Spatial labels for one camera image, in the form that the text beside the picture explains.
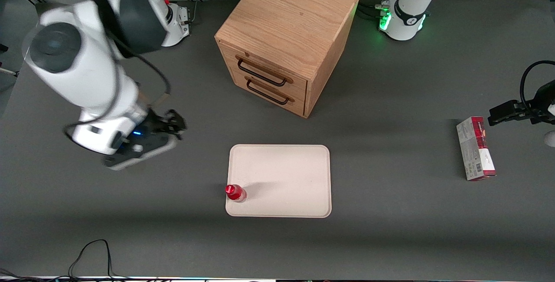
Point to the cream plastic tray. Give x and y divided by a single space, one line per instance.
286 178

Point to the grey and red carton box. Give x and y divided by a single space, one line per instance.
475 149

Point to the red coke bottle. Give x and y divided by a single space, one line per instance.
235 192

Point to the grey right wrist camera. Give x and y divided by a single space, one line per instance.
138 155

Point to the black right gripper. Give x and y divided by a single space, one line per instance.
159 124

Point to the wooden drawer cabinet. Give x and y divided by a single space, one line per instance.
286 17

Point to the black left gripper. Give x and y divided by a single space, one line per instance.
539 107

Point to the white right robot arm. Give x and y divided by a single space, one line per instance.
82 73

